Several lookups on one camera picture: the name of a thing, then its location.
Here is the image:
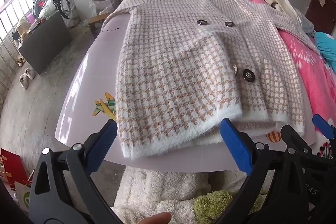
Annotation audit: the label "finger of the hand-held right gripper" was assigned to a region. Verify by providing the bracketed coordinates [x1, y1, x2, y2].
[280, 125, 318, 159]
[312, 114, 336, 140]

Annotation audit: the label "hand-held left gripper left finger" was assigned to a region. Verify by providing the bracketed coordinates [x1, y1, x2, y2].
[28, 119, 118, 224]

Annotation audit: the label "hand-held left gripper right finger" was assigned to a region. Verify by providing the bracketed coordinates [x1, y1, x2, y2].
[220, 118, 310, 224]

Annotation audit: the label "beige houndstooth knit coat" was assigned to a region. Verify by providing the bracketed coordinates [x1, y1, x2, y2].
[101, 0, 322, 160]

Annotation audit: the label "grey and white clothes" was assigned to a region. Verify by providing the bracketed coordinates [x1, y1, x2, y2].
[295, 9, 315, 34]

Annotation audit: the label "beige clothes pile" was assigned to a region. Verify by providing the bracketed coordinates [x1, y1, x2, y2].
[257, 0, 302, 21]

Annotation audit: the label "person's left hand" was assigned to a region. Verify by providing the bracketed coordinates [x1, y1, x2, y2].
[136, 212, 173, 224]

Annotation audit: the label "pink floral blanket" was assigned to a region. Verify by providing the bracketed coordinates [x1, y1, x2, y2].
[241, 0, 336, 160]

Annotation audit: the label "teal cloth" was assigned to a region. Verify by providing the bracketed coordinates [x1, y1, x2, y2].
[314, 31, 336, 68]

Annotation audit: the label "white and green bag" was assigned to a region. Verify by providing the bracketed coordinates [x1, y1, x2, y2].
[14, 169, 36, 212]

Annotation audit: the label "red paper bag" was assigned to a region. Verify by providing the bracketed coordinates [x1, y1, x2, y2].
[0, 148, 29, 190]

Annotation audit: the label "beige shoes pair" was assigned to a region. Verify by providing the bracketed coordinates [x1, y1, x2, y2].
[15, 55, 36, 90]

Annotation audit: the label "dark grey cabinet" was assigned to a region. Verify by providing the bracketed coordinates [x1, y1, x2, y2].
[18, 11, 72, 75]

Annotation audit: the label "small wooden stool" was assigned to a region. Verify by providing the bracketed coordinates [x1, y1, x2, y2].
[88, 13, 111, 39]

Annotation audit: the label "clear plastic bags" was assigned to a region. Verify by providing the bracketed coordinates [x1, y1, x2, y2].
[89, 0, 122, 18]

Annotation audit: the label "metal window railing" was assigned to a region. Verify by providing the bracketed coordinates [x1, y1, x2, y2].
[0, 0, 42, 98]

